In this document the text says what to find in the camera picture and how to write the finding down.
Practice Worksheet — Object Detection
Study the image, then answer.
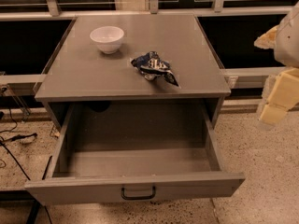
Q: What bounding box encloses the black stand leg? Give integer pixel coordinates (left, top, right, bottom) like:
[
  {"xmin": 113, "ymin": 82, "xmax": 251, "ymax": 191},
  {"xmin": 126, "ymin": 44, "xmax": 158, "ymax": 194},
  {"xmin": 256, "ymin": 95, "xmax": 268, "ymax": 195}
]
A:
[{"xmin": 26, "ymin": 156, "xmax": 52, "ymax": 224}]

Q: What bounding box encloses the white ceramic bowl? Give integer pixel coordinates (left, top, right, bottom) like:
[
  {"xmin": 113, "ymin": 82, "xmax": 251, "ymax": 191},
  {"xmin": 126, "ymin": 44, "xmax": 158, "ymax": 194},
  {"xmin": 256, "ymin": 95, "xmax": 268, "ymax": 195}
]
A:
[{"xmin": 90, "ymin": 26, "xmax": 124, "ymax": 54}]

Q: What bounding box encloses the grey drawer cabinet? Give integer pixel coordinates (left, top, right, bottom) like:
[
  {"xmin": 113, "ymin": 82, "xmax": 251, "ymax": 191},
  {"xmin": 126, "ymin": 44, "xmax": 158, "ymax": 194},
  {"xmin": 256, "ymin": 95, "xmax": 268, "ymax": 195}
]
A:
[{"xmin": 33, "ymin": 13, "xmax": 232, "ymax": 133}]

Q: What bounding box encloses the grey top drawer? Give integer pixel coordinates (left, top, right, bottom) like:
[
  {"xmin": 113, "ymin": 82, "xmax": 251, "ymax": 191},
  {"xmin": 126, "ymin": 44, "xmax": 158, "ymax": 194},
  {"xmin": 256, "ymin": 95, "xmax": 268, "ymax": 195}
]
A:
[{"xmin": 25, "ymin": 100, "xmax": 245, "ymax": 205}]

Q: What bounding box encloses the crumpled blue white snack bag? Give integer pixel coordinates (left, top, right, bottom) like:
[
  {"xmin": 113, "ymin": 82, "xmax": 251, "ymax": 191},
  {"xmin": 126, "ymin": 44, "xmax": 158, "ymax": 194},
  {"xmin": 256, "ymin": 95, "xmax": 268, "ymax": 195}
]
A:
[{"xmin": 131, "ymin": 51, "xmax": 179, "ymax": 87}]

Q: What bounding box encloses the black top drawer handle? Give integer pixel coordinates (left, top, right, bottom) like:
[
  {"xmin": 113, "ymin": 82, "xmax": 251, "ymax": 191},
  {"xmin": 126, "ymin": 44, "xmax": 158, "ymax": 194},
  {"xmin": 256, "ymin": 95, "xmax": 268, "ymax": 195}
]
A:
[{"xmin": 121, "ymin": 186, "xmax": 156, "ymax": 201}]

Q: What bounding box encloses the metal window railing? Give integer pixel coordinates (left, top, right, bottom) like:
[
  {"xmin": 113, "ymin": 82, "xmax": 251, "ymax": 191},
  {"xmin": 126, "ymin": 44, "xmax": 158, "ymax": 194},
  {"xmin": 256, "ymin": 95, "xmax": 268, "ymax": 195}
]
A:
[{"xmin": 0, "ymin": 0, "xmax": 299, "ymax": 98}]

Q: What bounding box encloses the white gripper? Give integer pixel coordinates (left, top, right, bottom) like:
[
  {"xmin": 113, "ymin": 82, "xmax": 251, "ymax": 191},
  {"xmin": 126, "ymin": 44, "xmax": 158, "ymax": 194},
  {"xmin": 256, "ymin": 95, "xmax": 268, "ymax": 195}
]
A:
[{"xmin": 254, "ymin": 2, "xmax": 299, "ymax": 126}]

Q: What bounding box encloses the black floor cable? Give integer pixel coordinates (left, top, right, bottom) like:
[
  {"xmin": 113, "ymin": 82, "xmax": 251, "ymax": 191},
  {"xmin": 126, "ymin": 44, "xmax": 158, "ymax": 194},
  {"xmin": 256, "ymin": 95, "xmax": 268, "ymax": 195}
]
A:
[{"xmin": 0, "ymin": 107, "xmax": 39, "ymax": 182}]

